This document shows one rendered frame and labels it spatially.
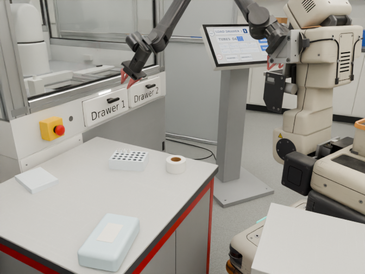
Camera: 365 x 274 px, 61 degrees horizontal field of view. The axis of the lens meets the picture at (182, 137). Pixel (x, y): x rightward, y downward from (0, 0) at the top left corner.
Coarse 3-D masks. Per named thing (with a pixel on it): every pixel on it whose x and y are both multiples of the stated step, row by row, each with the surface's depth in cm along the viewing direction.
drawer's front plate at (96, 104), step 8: (104, 96) 139; (112, 96) 144; (120, 96) 149; (88, 104) 131; (96, 104) 136; (104, 104) 140; (112, 104) 145; (120, 104) 151; (88, 112) 132; (96, 112) 136; (112, 112) 146; (120, 112) 152; (88, 120) 133; (96, 120) 137
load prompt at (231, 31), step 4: (216, 28) 202; (220, 28) 203; (224, 28) 204; (228, 28) 206; (232, 28) 207; (236, 28) 208; (240, 28) 209; (244, 28) 211; (248, 28) 212; (216, 32) 201; (220, 32) 202; (224, 32) 203; (228, 32) 204; (232, 32) 206; (236, 32) 207; (240, 32) 208; (244, 32) 210; (248, 32) 211
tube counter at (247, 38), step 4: (232, 36) 204; (236, 36) 206; (240, 36) 207; (244, 36) 208; (248, 36) 209; (232, 40) 203; (236, 40) 205; (240, 40) 206; (244, 40) 207; (248, 40) 208; (252, 40) 209
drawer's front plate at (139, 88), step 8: (152, 80) 172; (136, 88) 160; (144, 88) 167; (152, 88) 174; (160, 88) 182; (128, 96) 158; (136, 96) 162; (144, 96) 168; (152, 96) 175; (136, 104) 163
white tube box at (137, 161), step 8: (120, 152) 115; (136, 152) 115; (144, 152) 116; (112, 160) 110; (120, 160) 109; (128, 160) 109; (136, 160) 109; (144, 160) 111; (112, 168) 111; (120, 168) 110; (128, 168) 110; (136, 168) 110; (144, 168) 111
